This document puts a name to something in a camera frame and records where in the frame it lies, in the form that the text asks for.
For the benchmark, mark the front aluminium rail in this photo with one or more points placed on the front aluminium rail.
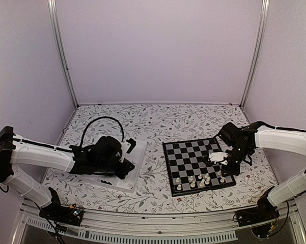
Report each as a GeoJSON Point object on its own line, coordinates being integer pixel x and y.
{"type": "Point", "coordinates": [114, 217]}

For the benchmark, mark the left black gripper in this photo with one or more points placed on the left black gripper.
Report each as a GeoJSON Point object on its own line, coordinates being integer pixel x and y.
{"type": "Point", "coordinates": [127, 166]}

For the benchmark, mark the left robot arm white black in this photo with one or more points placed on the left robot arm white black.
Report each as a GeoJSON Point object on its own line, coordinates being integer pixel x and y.
{"type": "Point", "coordinates": [16, 150]}

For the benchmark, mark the white bishop piece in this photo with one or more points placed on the white bishop piece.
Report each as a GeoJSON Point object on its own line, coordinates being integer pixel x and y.
{"type": "Point", "coordinates": [202, 183]}

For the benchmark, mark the aluminium frame post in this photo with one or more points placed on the aluminium frame post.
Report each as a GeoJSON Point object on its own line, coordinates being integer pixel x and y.
{"type": "Point", "coordinates": [256, 53]}
{"type": "Point", "coordinates": [52, 7]}

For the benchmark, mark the white chess piece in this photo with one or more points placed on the white chess piece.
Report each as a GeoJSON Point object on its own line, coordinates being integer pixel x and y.
{"type": "Point", "coordinates": [192, 185]}
{"type": "Point", "coordinates": [207, 181]}

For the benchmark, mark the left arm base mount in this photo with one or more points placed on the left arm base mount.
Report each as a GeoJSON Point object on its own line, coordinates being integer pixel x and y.
{"type": "Point", "coordinates": [71, 215]}

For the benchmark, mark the clear plastic piece tray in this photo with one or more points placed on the clear plastic piece tray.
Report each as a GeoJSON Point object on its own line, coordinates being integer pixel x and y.
{"type": "Point", "coordinates": [136, 157]}

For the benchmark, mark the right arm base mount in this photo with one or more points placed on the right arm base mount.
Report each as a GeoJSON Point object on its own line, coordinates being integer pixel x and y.
{"type": "Point", "coordinates": [262, 219]}

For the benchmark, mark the floral patterned table mat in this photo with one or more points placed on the floral patterned table mat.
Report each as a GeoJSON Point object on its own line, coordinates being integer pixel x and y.
{"type": "Point", "coordinates": [157, 124]}

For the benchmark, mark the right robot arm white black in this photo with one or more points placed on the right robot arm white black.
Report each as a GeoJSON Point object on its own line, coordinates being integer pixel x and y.
{"type": "Point", "coordinates": [287, 146]}

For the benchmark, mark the right aluminium frame post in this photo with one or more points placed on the right aluminium frame post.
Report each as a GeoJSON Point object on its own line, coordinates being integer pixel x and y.
{"type": "Point", "coordinates": [256, 53]}

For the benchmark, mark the left aluminium frame post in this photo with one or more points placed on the left aluminium frame post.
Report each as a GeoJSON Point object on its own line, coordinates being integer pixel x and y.
{"type": "Point", "coordinates": [52, 7]}

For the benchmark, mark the black grey chessboard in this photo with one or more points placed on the black grey chessboard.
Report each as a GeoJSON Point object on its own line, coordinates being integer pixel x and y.
{"type": "Point", "coordinates": [189, 158]}

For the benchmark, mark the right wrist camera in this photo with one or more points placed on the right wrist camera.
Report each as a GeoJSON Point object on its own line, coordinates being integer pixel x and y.
{"type": "Point", "coordinates": [218, 158]}

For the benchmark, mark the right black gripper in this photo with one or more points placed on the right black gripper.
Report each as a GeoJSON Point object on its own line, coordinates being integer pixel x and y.
{"type": "Point", "coordinates": [235, 171]}

